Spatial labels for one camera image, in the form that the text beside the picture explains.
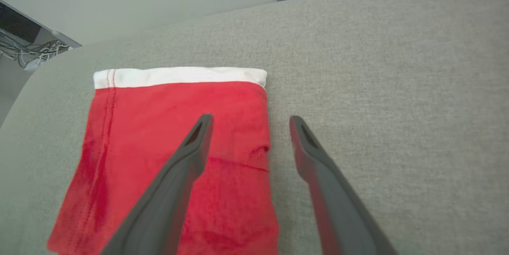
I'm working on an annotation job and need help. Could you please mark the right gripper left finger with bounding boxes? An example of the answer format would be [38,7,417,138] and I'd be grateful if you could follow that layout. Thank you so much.
[101,113,214,255]

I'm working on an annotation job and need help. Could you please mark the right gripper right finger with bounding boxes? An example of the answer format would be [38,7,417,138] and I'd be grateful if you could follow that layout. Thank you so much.
[289,115,398,255]

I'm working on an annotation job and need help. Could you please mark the red white shorts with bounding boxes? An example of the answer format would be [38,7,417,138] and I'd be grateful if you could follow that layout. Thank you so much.
[47,67,280,255]

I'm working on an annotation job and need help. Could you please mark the tangled white cables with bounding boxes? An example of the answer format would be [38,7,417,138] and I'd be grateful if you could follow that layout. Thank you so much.
[0,28,70,68]

